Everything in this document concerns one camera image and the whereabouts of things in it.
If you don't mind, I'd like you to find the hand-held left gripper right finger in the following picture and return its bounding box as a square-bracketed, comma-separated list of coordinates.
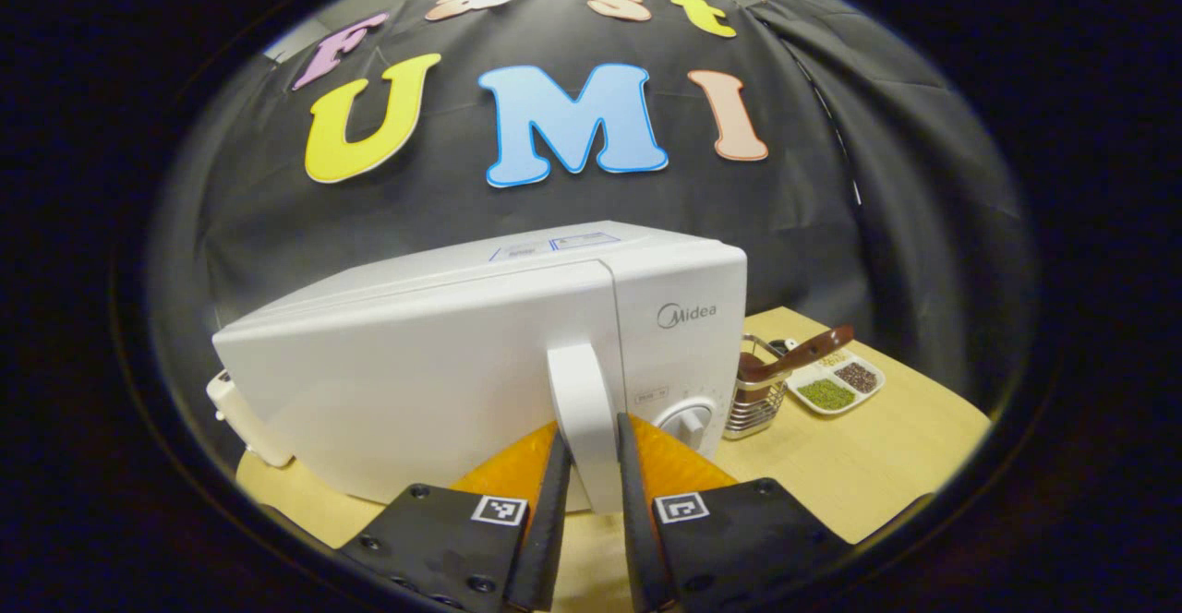
[617, 413, 855, 613]

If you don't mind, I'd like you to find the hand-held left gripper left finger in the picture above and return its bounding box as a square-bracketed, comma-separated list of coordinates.
[337, 424, 573, 613]

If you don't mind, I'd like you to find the white microwave oven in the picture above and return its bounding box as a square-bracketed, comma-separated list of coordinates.
[212, 221, 749, 514]

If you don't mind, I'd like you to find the white divided dish with grains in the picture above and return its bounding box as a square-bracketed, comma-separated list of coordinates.
[785, 347, 887, 416]

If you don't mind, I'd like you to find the brown spoon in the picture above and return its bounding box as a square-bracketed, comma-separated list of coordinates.
[737, 324, 856, 385]

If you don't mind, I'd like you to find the white toaster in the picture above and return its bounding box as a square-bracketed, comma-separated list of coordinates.
[205, 368, 295, 469]

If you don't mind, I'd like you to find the black backdrop cloth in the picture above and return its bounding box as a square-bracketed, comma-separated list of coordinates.
[148, 0, 1040, 411]

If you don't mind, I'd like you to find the metal wire utensil holder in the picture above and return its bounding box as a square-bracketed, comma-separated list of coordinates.
[723, 334, 793, 439]

